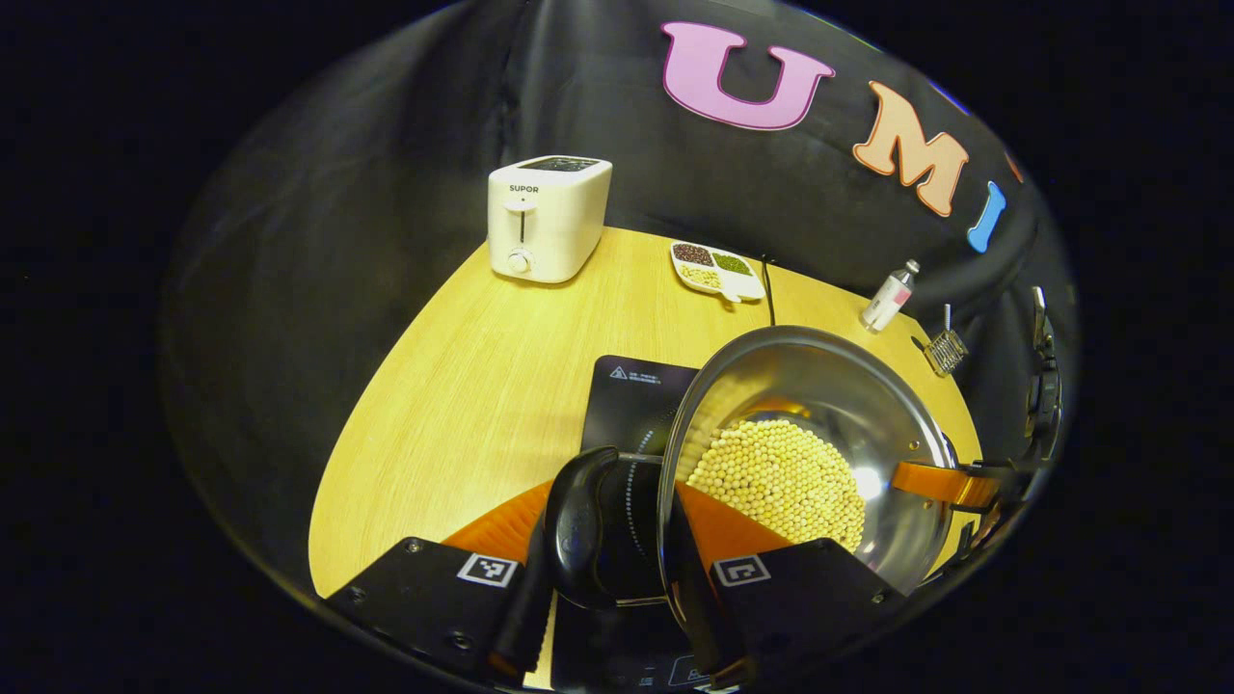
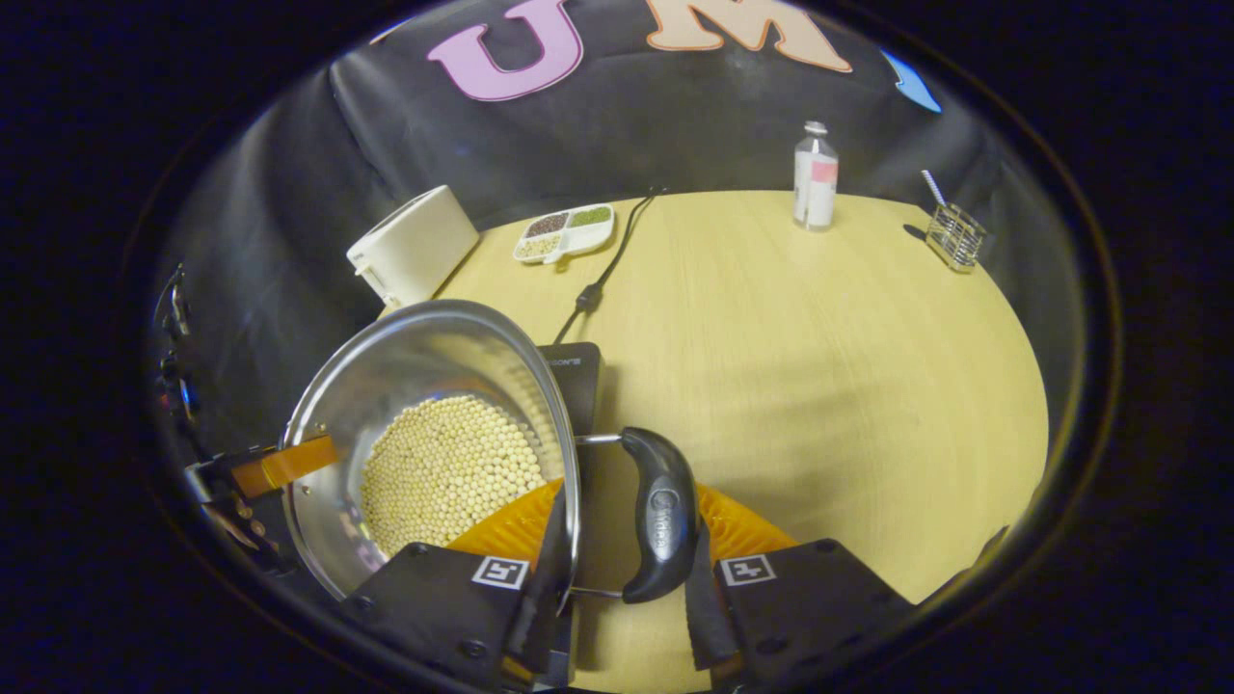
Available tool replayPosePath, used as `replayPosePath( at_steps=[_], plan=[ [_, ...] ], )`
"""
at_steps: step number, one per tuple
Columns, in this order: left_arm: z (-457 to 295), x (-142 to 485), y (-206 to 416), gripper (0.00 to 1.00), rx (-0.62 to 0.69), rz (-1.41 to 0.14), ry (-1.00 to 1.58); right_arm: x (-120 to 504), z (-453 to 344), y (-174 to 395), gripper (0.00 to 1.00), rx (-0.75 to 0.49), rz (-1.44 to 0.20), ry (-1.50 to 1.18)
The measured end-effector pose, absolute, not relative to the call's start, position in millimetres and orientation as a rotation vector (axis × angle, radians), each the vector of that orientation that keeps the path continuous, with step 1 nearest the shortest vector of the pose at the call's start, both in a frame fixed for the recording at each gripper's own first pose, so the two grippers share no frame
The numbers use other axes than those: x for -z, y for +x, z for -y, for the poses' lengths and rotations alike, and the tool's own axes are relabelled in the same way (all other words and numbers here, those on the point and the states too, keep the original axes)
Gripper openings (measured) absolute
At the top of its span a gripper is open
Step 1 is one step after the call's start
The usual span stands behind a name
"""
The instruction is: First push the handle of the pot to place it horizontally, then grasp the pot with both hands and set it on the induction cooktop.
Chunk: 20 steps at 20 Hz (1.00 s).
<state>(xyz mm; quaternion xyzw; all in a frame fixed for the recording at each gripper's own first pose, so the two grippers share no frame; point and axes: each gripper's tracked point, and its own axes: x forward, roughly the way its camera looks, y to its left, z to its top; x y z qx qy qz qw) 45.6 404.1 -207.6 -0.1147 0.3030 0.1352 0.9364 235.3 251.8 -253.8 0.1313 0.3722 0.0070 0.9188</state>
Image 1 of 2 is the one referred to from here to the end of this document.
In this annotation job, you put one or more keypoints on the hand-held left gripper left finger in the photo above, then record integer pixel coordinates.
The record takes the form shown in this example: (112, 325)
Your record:
(525, 631)

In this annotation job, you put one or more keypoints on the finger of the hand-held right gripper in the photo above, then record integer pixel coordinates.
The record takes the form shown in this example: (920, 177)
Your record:
(930, 482)

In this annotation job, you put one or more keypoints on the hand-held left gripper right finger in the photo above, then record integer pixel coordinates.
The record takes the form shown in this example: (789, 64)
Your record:
(704, 598)

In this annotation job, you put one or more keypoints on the stainless steel pot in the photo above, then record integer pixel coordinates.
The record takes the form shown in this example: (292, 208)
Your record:
(819, 386)

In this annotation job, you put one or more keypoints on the black induction cooktop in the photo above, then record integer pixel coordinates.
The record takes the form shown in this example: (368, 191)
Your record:
(636, 405)

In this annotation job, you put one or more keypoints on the clear glass cup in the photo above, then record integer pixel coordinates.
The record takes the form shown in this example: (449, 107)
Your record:
(947, 352)

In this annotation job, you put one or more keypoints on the pile of yellow soybeans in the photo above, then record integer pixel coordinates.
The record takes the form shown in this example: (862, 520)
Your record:
(781, 482)

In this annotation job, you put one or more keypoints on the clear bottle with pink label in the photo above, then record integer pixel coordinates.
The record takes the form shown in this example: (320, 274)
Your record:
(887, 299)

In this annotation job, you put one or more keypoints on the white divided bean dish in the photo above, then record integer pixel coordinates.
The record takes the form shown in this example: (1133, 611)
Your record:
(718, 270)

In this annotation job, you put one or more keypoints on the white toaster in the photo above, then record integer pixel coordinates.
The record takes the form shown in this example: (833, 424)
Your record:
(549, 226)

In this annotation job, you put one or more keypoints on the black backdrop cloth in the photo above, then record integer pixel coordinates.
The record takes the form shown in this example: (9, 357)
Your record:
(386, 193)

